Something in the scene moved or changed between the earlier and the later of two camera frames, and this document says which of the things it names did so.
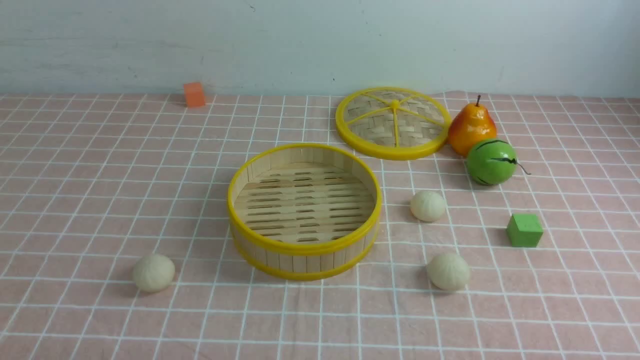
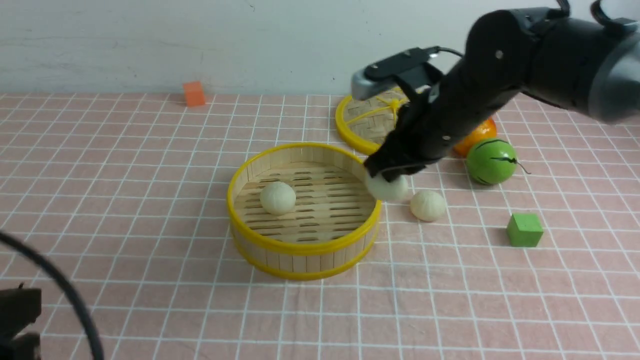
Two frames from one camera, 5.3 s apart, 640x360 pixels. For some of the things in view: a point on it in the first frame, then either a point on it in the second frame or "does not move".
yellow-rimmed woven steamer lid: x=393 y=123 does not move
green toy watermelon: x=492 y=161 does not move
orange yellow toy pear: x=473 y=124 does not move
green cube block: x=525 y=230 does not move
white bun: x=154 y=273 -> x=277 y=198
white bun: x=448 y=271 -> x=382 y=189
